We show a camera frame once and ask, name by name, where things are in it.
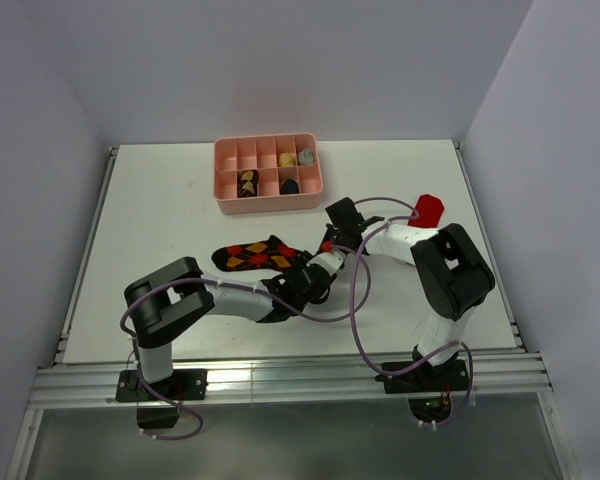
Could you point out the aluminium front rail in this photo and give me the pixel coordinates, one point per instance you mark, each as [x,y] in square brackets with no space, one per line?
[278,380]

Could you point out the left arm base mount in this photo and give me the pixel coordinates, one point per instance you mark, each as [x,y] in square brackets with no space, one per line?
[182,385]

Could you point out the pink divided organizer box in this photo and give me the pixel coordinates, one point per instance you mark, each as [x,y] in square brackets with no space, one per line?
[232,155]

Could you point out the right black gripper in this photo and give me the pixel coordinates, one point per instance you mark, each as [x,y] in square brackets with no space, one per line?
[331,231]

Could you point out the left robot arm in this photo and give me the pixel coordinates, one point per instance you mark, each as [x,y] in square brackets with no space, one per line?
[167,302]

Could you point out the red orange argyle sock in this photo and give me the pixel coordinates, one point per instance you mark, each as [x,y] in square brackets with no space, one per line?
[269,254]

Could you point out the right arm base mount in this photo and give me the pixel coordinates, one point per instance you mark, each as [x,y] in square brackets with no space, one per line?
[429,388]

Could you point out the yellow rolled sock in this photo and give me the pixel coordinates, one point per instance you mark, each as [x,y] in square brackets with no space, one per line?
[286,159]

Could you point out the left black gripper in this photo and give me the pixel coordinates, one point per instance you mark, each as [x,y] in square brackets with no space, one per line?
[304,263]

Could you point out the brown yellow argyle sock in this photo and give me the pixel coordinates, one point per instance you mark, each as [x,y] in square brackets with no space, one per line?
[247,184]

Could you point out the red christmas sock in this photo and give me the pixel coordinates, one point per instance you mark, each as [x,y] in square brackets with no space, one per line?
[425,227]

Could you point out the dark navy rolled sock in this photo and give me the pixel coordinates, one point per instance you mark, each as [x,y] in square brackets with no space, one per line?
[289,187]

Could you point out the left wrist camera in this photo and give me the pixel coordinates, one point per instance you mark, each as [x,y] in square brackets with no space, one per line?
[329,258]

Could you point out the grey rolled sock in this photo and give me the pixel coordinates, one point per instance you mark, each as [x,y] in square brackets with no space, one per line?
[306,157]

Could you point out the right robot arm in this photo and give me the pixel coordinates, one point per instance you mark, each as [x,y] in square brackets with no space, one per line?
[453,274]

